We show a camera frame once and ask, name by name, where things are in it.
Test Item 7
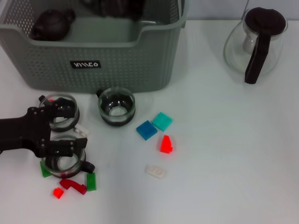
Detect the white flat plate block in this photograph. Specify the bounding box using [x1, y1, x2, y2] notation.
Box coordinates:
[145, 164, 166, 179]

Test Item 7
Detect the bright red slope block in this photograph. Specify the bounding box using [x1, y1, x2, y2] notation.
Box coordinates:
[160, 134, 175, 154]

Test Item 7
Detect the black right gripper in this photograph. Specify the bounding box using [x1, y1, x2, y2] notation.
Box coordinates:
[98, 0, 144, 21]

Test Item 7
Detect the dark clay teapot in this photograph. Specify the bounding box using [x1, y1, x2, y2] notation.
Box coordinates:
[31, 8, 77, 41]

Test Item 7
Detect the bright red small cube block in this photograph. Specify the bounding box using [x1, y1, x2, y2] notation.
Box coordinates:
[52, 187, 65, 199]

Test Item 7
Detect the glass teacup black sleeve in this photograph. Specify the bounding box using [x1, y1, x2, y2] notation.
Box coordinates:
[40, 137, 96, 179]
[38, 92, 80, 133]
[96, 87, 136, 127]

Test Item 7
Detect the small white building block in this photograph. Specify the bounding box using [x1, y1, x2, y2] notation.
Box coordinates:
[74, 125, 91, 137]

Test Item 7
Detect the blue square building block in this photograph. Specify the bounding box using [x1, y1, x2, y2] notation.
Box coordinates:
[136, 120, 158, 141]

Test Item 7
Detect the dark red arch block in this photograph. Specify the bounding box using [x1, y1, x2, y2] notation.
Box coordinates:
[59, 178, 87, 195]

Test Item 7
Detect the green building block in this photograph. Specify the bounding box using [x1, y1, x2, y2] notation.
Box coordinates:
[39, 161, 52, 178]
[85, 172, 97, 192]

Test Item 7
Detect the teal square building block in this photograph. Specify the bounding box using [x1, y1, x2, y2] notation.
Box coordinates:
[151, 112, 173, 132]

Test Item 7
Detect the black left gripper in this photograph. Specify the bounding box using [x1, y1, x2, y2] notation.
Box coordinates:
[0, 97, 89, 159]

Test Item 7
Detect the glass teapot black lid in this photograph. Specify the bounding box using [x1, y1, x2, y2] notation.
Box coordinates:
[223, 7, 288, 84]

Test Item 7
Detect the grey perforated storage bin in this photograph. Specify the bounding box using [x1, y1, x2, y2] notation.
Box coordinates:
[0, 0, 189, 94]

